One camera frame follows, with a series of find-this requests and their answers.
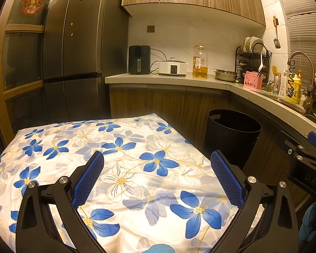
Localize dark steel refrigerator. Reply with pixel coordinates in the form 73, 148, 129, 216
42, 0, 129, 127

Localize person's right hand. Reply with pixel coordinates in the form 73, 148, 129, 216
299, 202, 316, 245

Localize wooden glass door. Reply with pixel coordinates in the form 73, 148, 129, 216
0, 0, 69, 147

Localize black coiled cord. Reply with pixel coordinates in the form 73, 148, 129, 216
286, 61, 298, 98

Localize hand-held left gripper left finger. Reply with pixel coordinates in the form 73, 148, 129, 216
14, 150, 106, 253

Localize white electric cooker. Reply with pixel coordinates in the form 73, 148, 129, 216
158, 57, 188, 77

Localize colourful flower decoration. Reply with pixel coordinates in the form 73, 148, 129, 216
21, 0, 45, 16

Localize steel basin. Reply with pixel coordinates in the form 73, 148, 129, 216
214, 69, 239, 82

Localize wooden base cabinets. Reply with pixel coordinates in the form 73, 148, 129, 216
109, 83, 314, 211

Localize black dish rack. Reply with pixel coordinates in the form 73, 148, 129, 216
235, 37, 273, 85

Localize hanging metal spatula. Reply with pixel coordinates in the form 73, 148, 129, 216
272, 16, 281, 49

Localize blue floral tablecloth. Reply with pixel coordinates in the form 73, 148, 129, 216
0, 112, 265, 253

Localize grey kitchen countertop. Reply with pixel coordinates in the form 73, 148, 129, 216
105, 72, 316, 140

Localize steel sink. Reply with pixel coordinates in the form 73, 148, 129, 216
261, 91, 316, 127

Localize steel kitchen faucet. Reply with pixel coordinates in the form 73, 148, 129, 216
288, 51, 316, 111

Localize black air fryer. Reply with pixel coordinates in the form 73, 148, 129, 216
128, 45, 151, 75

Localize black trash bin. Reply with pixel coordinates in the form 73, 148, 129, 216
203, 109, 262, 170

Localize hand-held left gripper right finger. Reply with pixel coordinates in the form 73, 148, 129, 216
210, 150, 304, 253

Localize white bottle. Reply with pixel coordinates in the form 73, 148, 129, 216
281, 69, 289, 95

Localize drink can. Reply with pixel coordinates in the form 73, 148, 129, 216
273, 75, 282, 95

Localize white plastic spoon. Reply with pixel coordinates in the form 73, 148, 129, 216
257, 53, 265, 73

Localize window blind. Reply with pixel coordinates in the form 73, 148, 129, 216
275, 0, 316, 85

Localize cooking oil bottle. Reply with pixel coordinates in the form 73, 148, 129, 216
192, 45, 209, 79

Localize yellow detergent bottle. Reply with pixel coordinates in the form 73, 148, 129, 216
286, 70, 302, 104

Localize pink utensil holder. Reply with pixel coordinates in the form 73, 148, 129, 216
243, 71, 266, 91

